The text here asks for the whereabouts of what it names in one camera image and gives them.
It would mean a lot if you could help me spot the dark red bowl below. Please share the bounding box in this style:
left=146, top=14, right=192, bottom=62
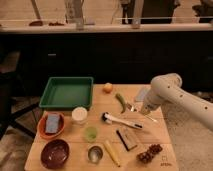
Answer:
left=40, top=139, right=70, bottom=169

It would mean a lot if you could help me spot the small metal cup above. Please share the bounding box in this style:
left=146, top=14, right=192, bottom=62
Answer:
left=88, top=146, right=103, bottom=163

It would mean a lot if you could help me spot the small green cup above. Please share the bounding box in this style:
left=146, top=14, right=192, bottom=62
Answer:
left=84, top=127, right=97, bottom=142

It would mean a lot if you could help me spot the blue sponge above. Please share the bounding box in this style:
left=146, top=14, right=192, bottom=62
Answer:
left=45, top=114, right=60, bottom=134

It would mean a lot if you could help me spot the green plastic tray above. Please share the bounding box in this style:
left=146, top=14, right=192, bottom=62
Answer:
left=39, top=77, right=94, bottom=110

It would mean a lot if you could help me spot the orange plastic bowl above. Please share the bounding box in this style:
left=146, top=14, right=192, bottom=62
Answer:
left=37, top=111, right=65, bottom=140

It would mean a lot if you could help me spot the brown grape bunch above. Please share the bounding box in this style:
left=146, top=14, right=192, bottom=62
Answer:
left=136, top=144, right=163, bottom=164

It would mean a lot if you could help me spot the silver metal fork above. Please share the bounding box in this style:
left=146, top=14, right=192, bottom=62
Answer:
left=125, top=102, right=158, bottom=124

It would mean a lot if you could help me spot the grey triangular cloth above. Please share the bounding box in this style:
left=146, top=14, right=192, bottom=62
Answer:
left=134, top=88, right=149, bottom=102

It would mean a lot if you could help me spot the brown black rectangular block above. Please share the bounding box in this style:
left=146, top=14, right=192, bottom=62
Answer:
left=116, top=128, right=137, bottom=151

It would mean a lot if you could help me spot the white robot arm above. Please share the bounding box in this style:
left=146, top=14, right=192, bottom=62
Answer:
left=140, top=73, right=213, bottom=131

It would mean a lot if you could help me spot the orange round fruit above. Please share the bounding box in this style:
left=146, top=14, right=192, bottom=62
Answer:
left=103, top=83, right=113, bottom=93

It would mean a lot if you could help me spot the green chili pepper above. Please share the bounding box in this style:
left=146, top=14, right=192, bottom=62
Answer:
left=115, top=93, right=126, bottom=113

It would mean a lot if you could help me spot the yellow corn cob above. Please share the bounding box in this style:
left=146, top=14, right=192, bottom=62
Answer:
left=104, top=140, right=121, bottom=167

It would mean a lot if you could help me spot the white paper cup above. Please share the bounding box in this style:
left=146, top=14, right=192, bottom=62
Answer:
left=72, top=107, right=88, bottom=125

